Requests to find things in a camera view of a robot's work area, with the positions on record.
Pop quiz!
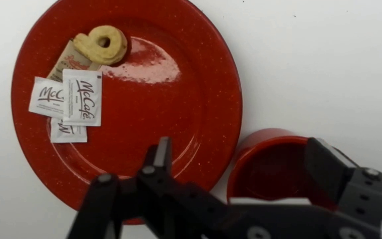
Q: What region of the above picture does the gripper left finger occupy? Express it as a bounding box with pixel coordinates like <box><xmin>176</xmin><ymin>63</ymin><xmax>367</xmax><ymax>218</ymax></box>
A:
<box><xmin>66</xmin><ymin>136</ymin><xmax>231</xmax><ymax>239</ymax></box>

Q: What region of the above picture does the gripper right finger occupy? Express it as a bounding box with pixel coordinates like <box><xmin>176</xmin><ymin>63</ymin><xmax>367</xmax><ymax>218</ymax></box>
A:
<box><xmin>304</xmin><ymin>137</ymin><xmax>382</xmax><ymax>239</ymax></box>

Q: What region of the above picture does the red speckled plate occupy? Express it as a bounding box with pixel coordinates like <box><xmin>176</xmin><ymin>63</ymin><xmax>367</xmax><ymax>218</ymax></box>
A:
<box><xmin>11</xmin><ymin>0</ymin><xmax>243</xmax><ymax>225</ymax></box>

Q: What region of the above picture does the red cup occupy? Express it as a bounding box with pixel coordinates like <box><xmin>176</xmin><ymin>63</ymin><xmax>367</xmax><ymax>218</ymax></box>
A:
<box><xmin>226</xmin><ymin>128</ymin><xmax>338</xmax><ymax>211</ymax></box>

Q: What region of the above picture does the white sugar packet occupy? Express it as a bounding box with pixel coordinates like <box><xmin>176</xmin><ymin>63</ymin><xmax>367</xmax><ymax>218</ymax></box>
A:
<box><xmin>62</xmin><ymin>69</ymin><xmax>103</xmax><ymax>127</ymax></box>
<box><xmin>50</xmin><ymin>118</ymin><xmax>88</xmax><ymax>143</ymax></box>
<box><xmin>29</xmin><ymin>76</ymin><xmax>65</xmax><ymax>119</ymax></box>

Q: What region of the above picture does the brown sugar packet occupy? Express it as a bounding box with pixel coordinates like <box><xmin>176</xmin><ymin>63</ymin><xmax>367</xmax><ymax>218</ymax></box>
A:
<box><xmin>47</xmin><ymin>40</ymin><xmax>102</xmax><ymax>82</ymax></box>

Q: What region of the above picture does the ring-shaped cookie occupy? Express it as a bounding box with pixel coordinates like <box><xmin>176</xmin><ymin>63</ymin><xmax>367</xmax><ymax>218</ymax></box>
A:
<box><xmin>73</xmin><ymin>25</ymin><xmax>128</xmax><ymax>66</ymax></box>

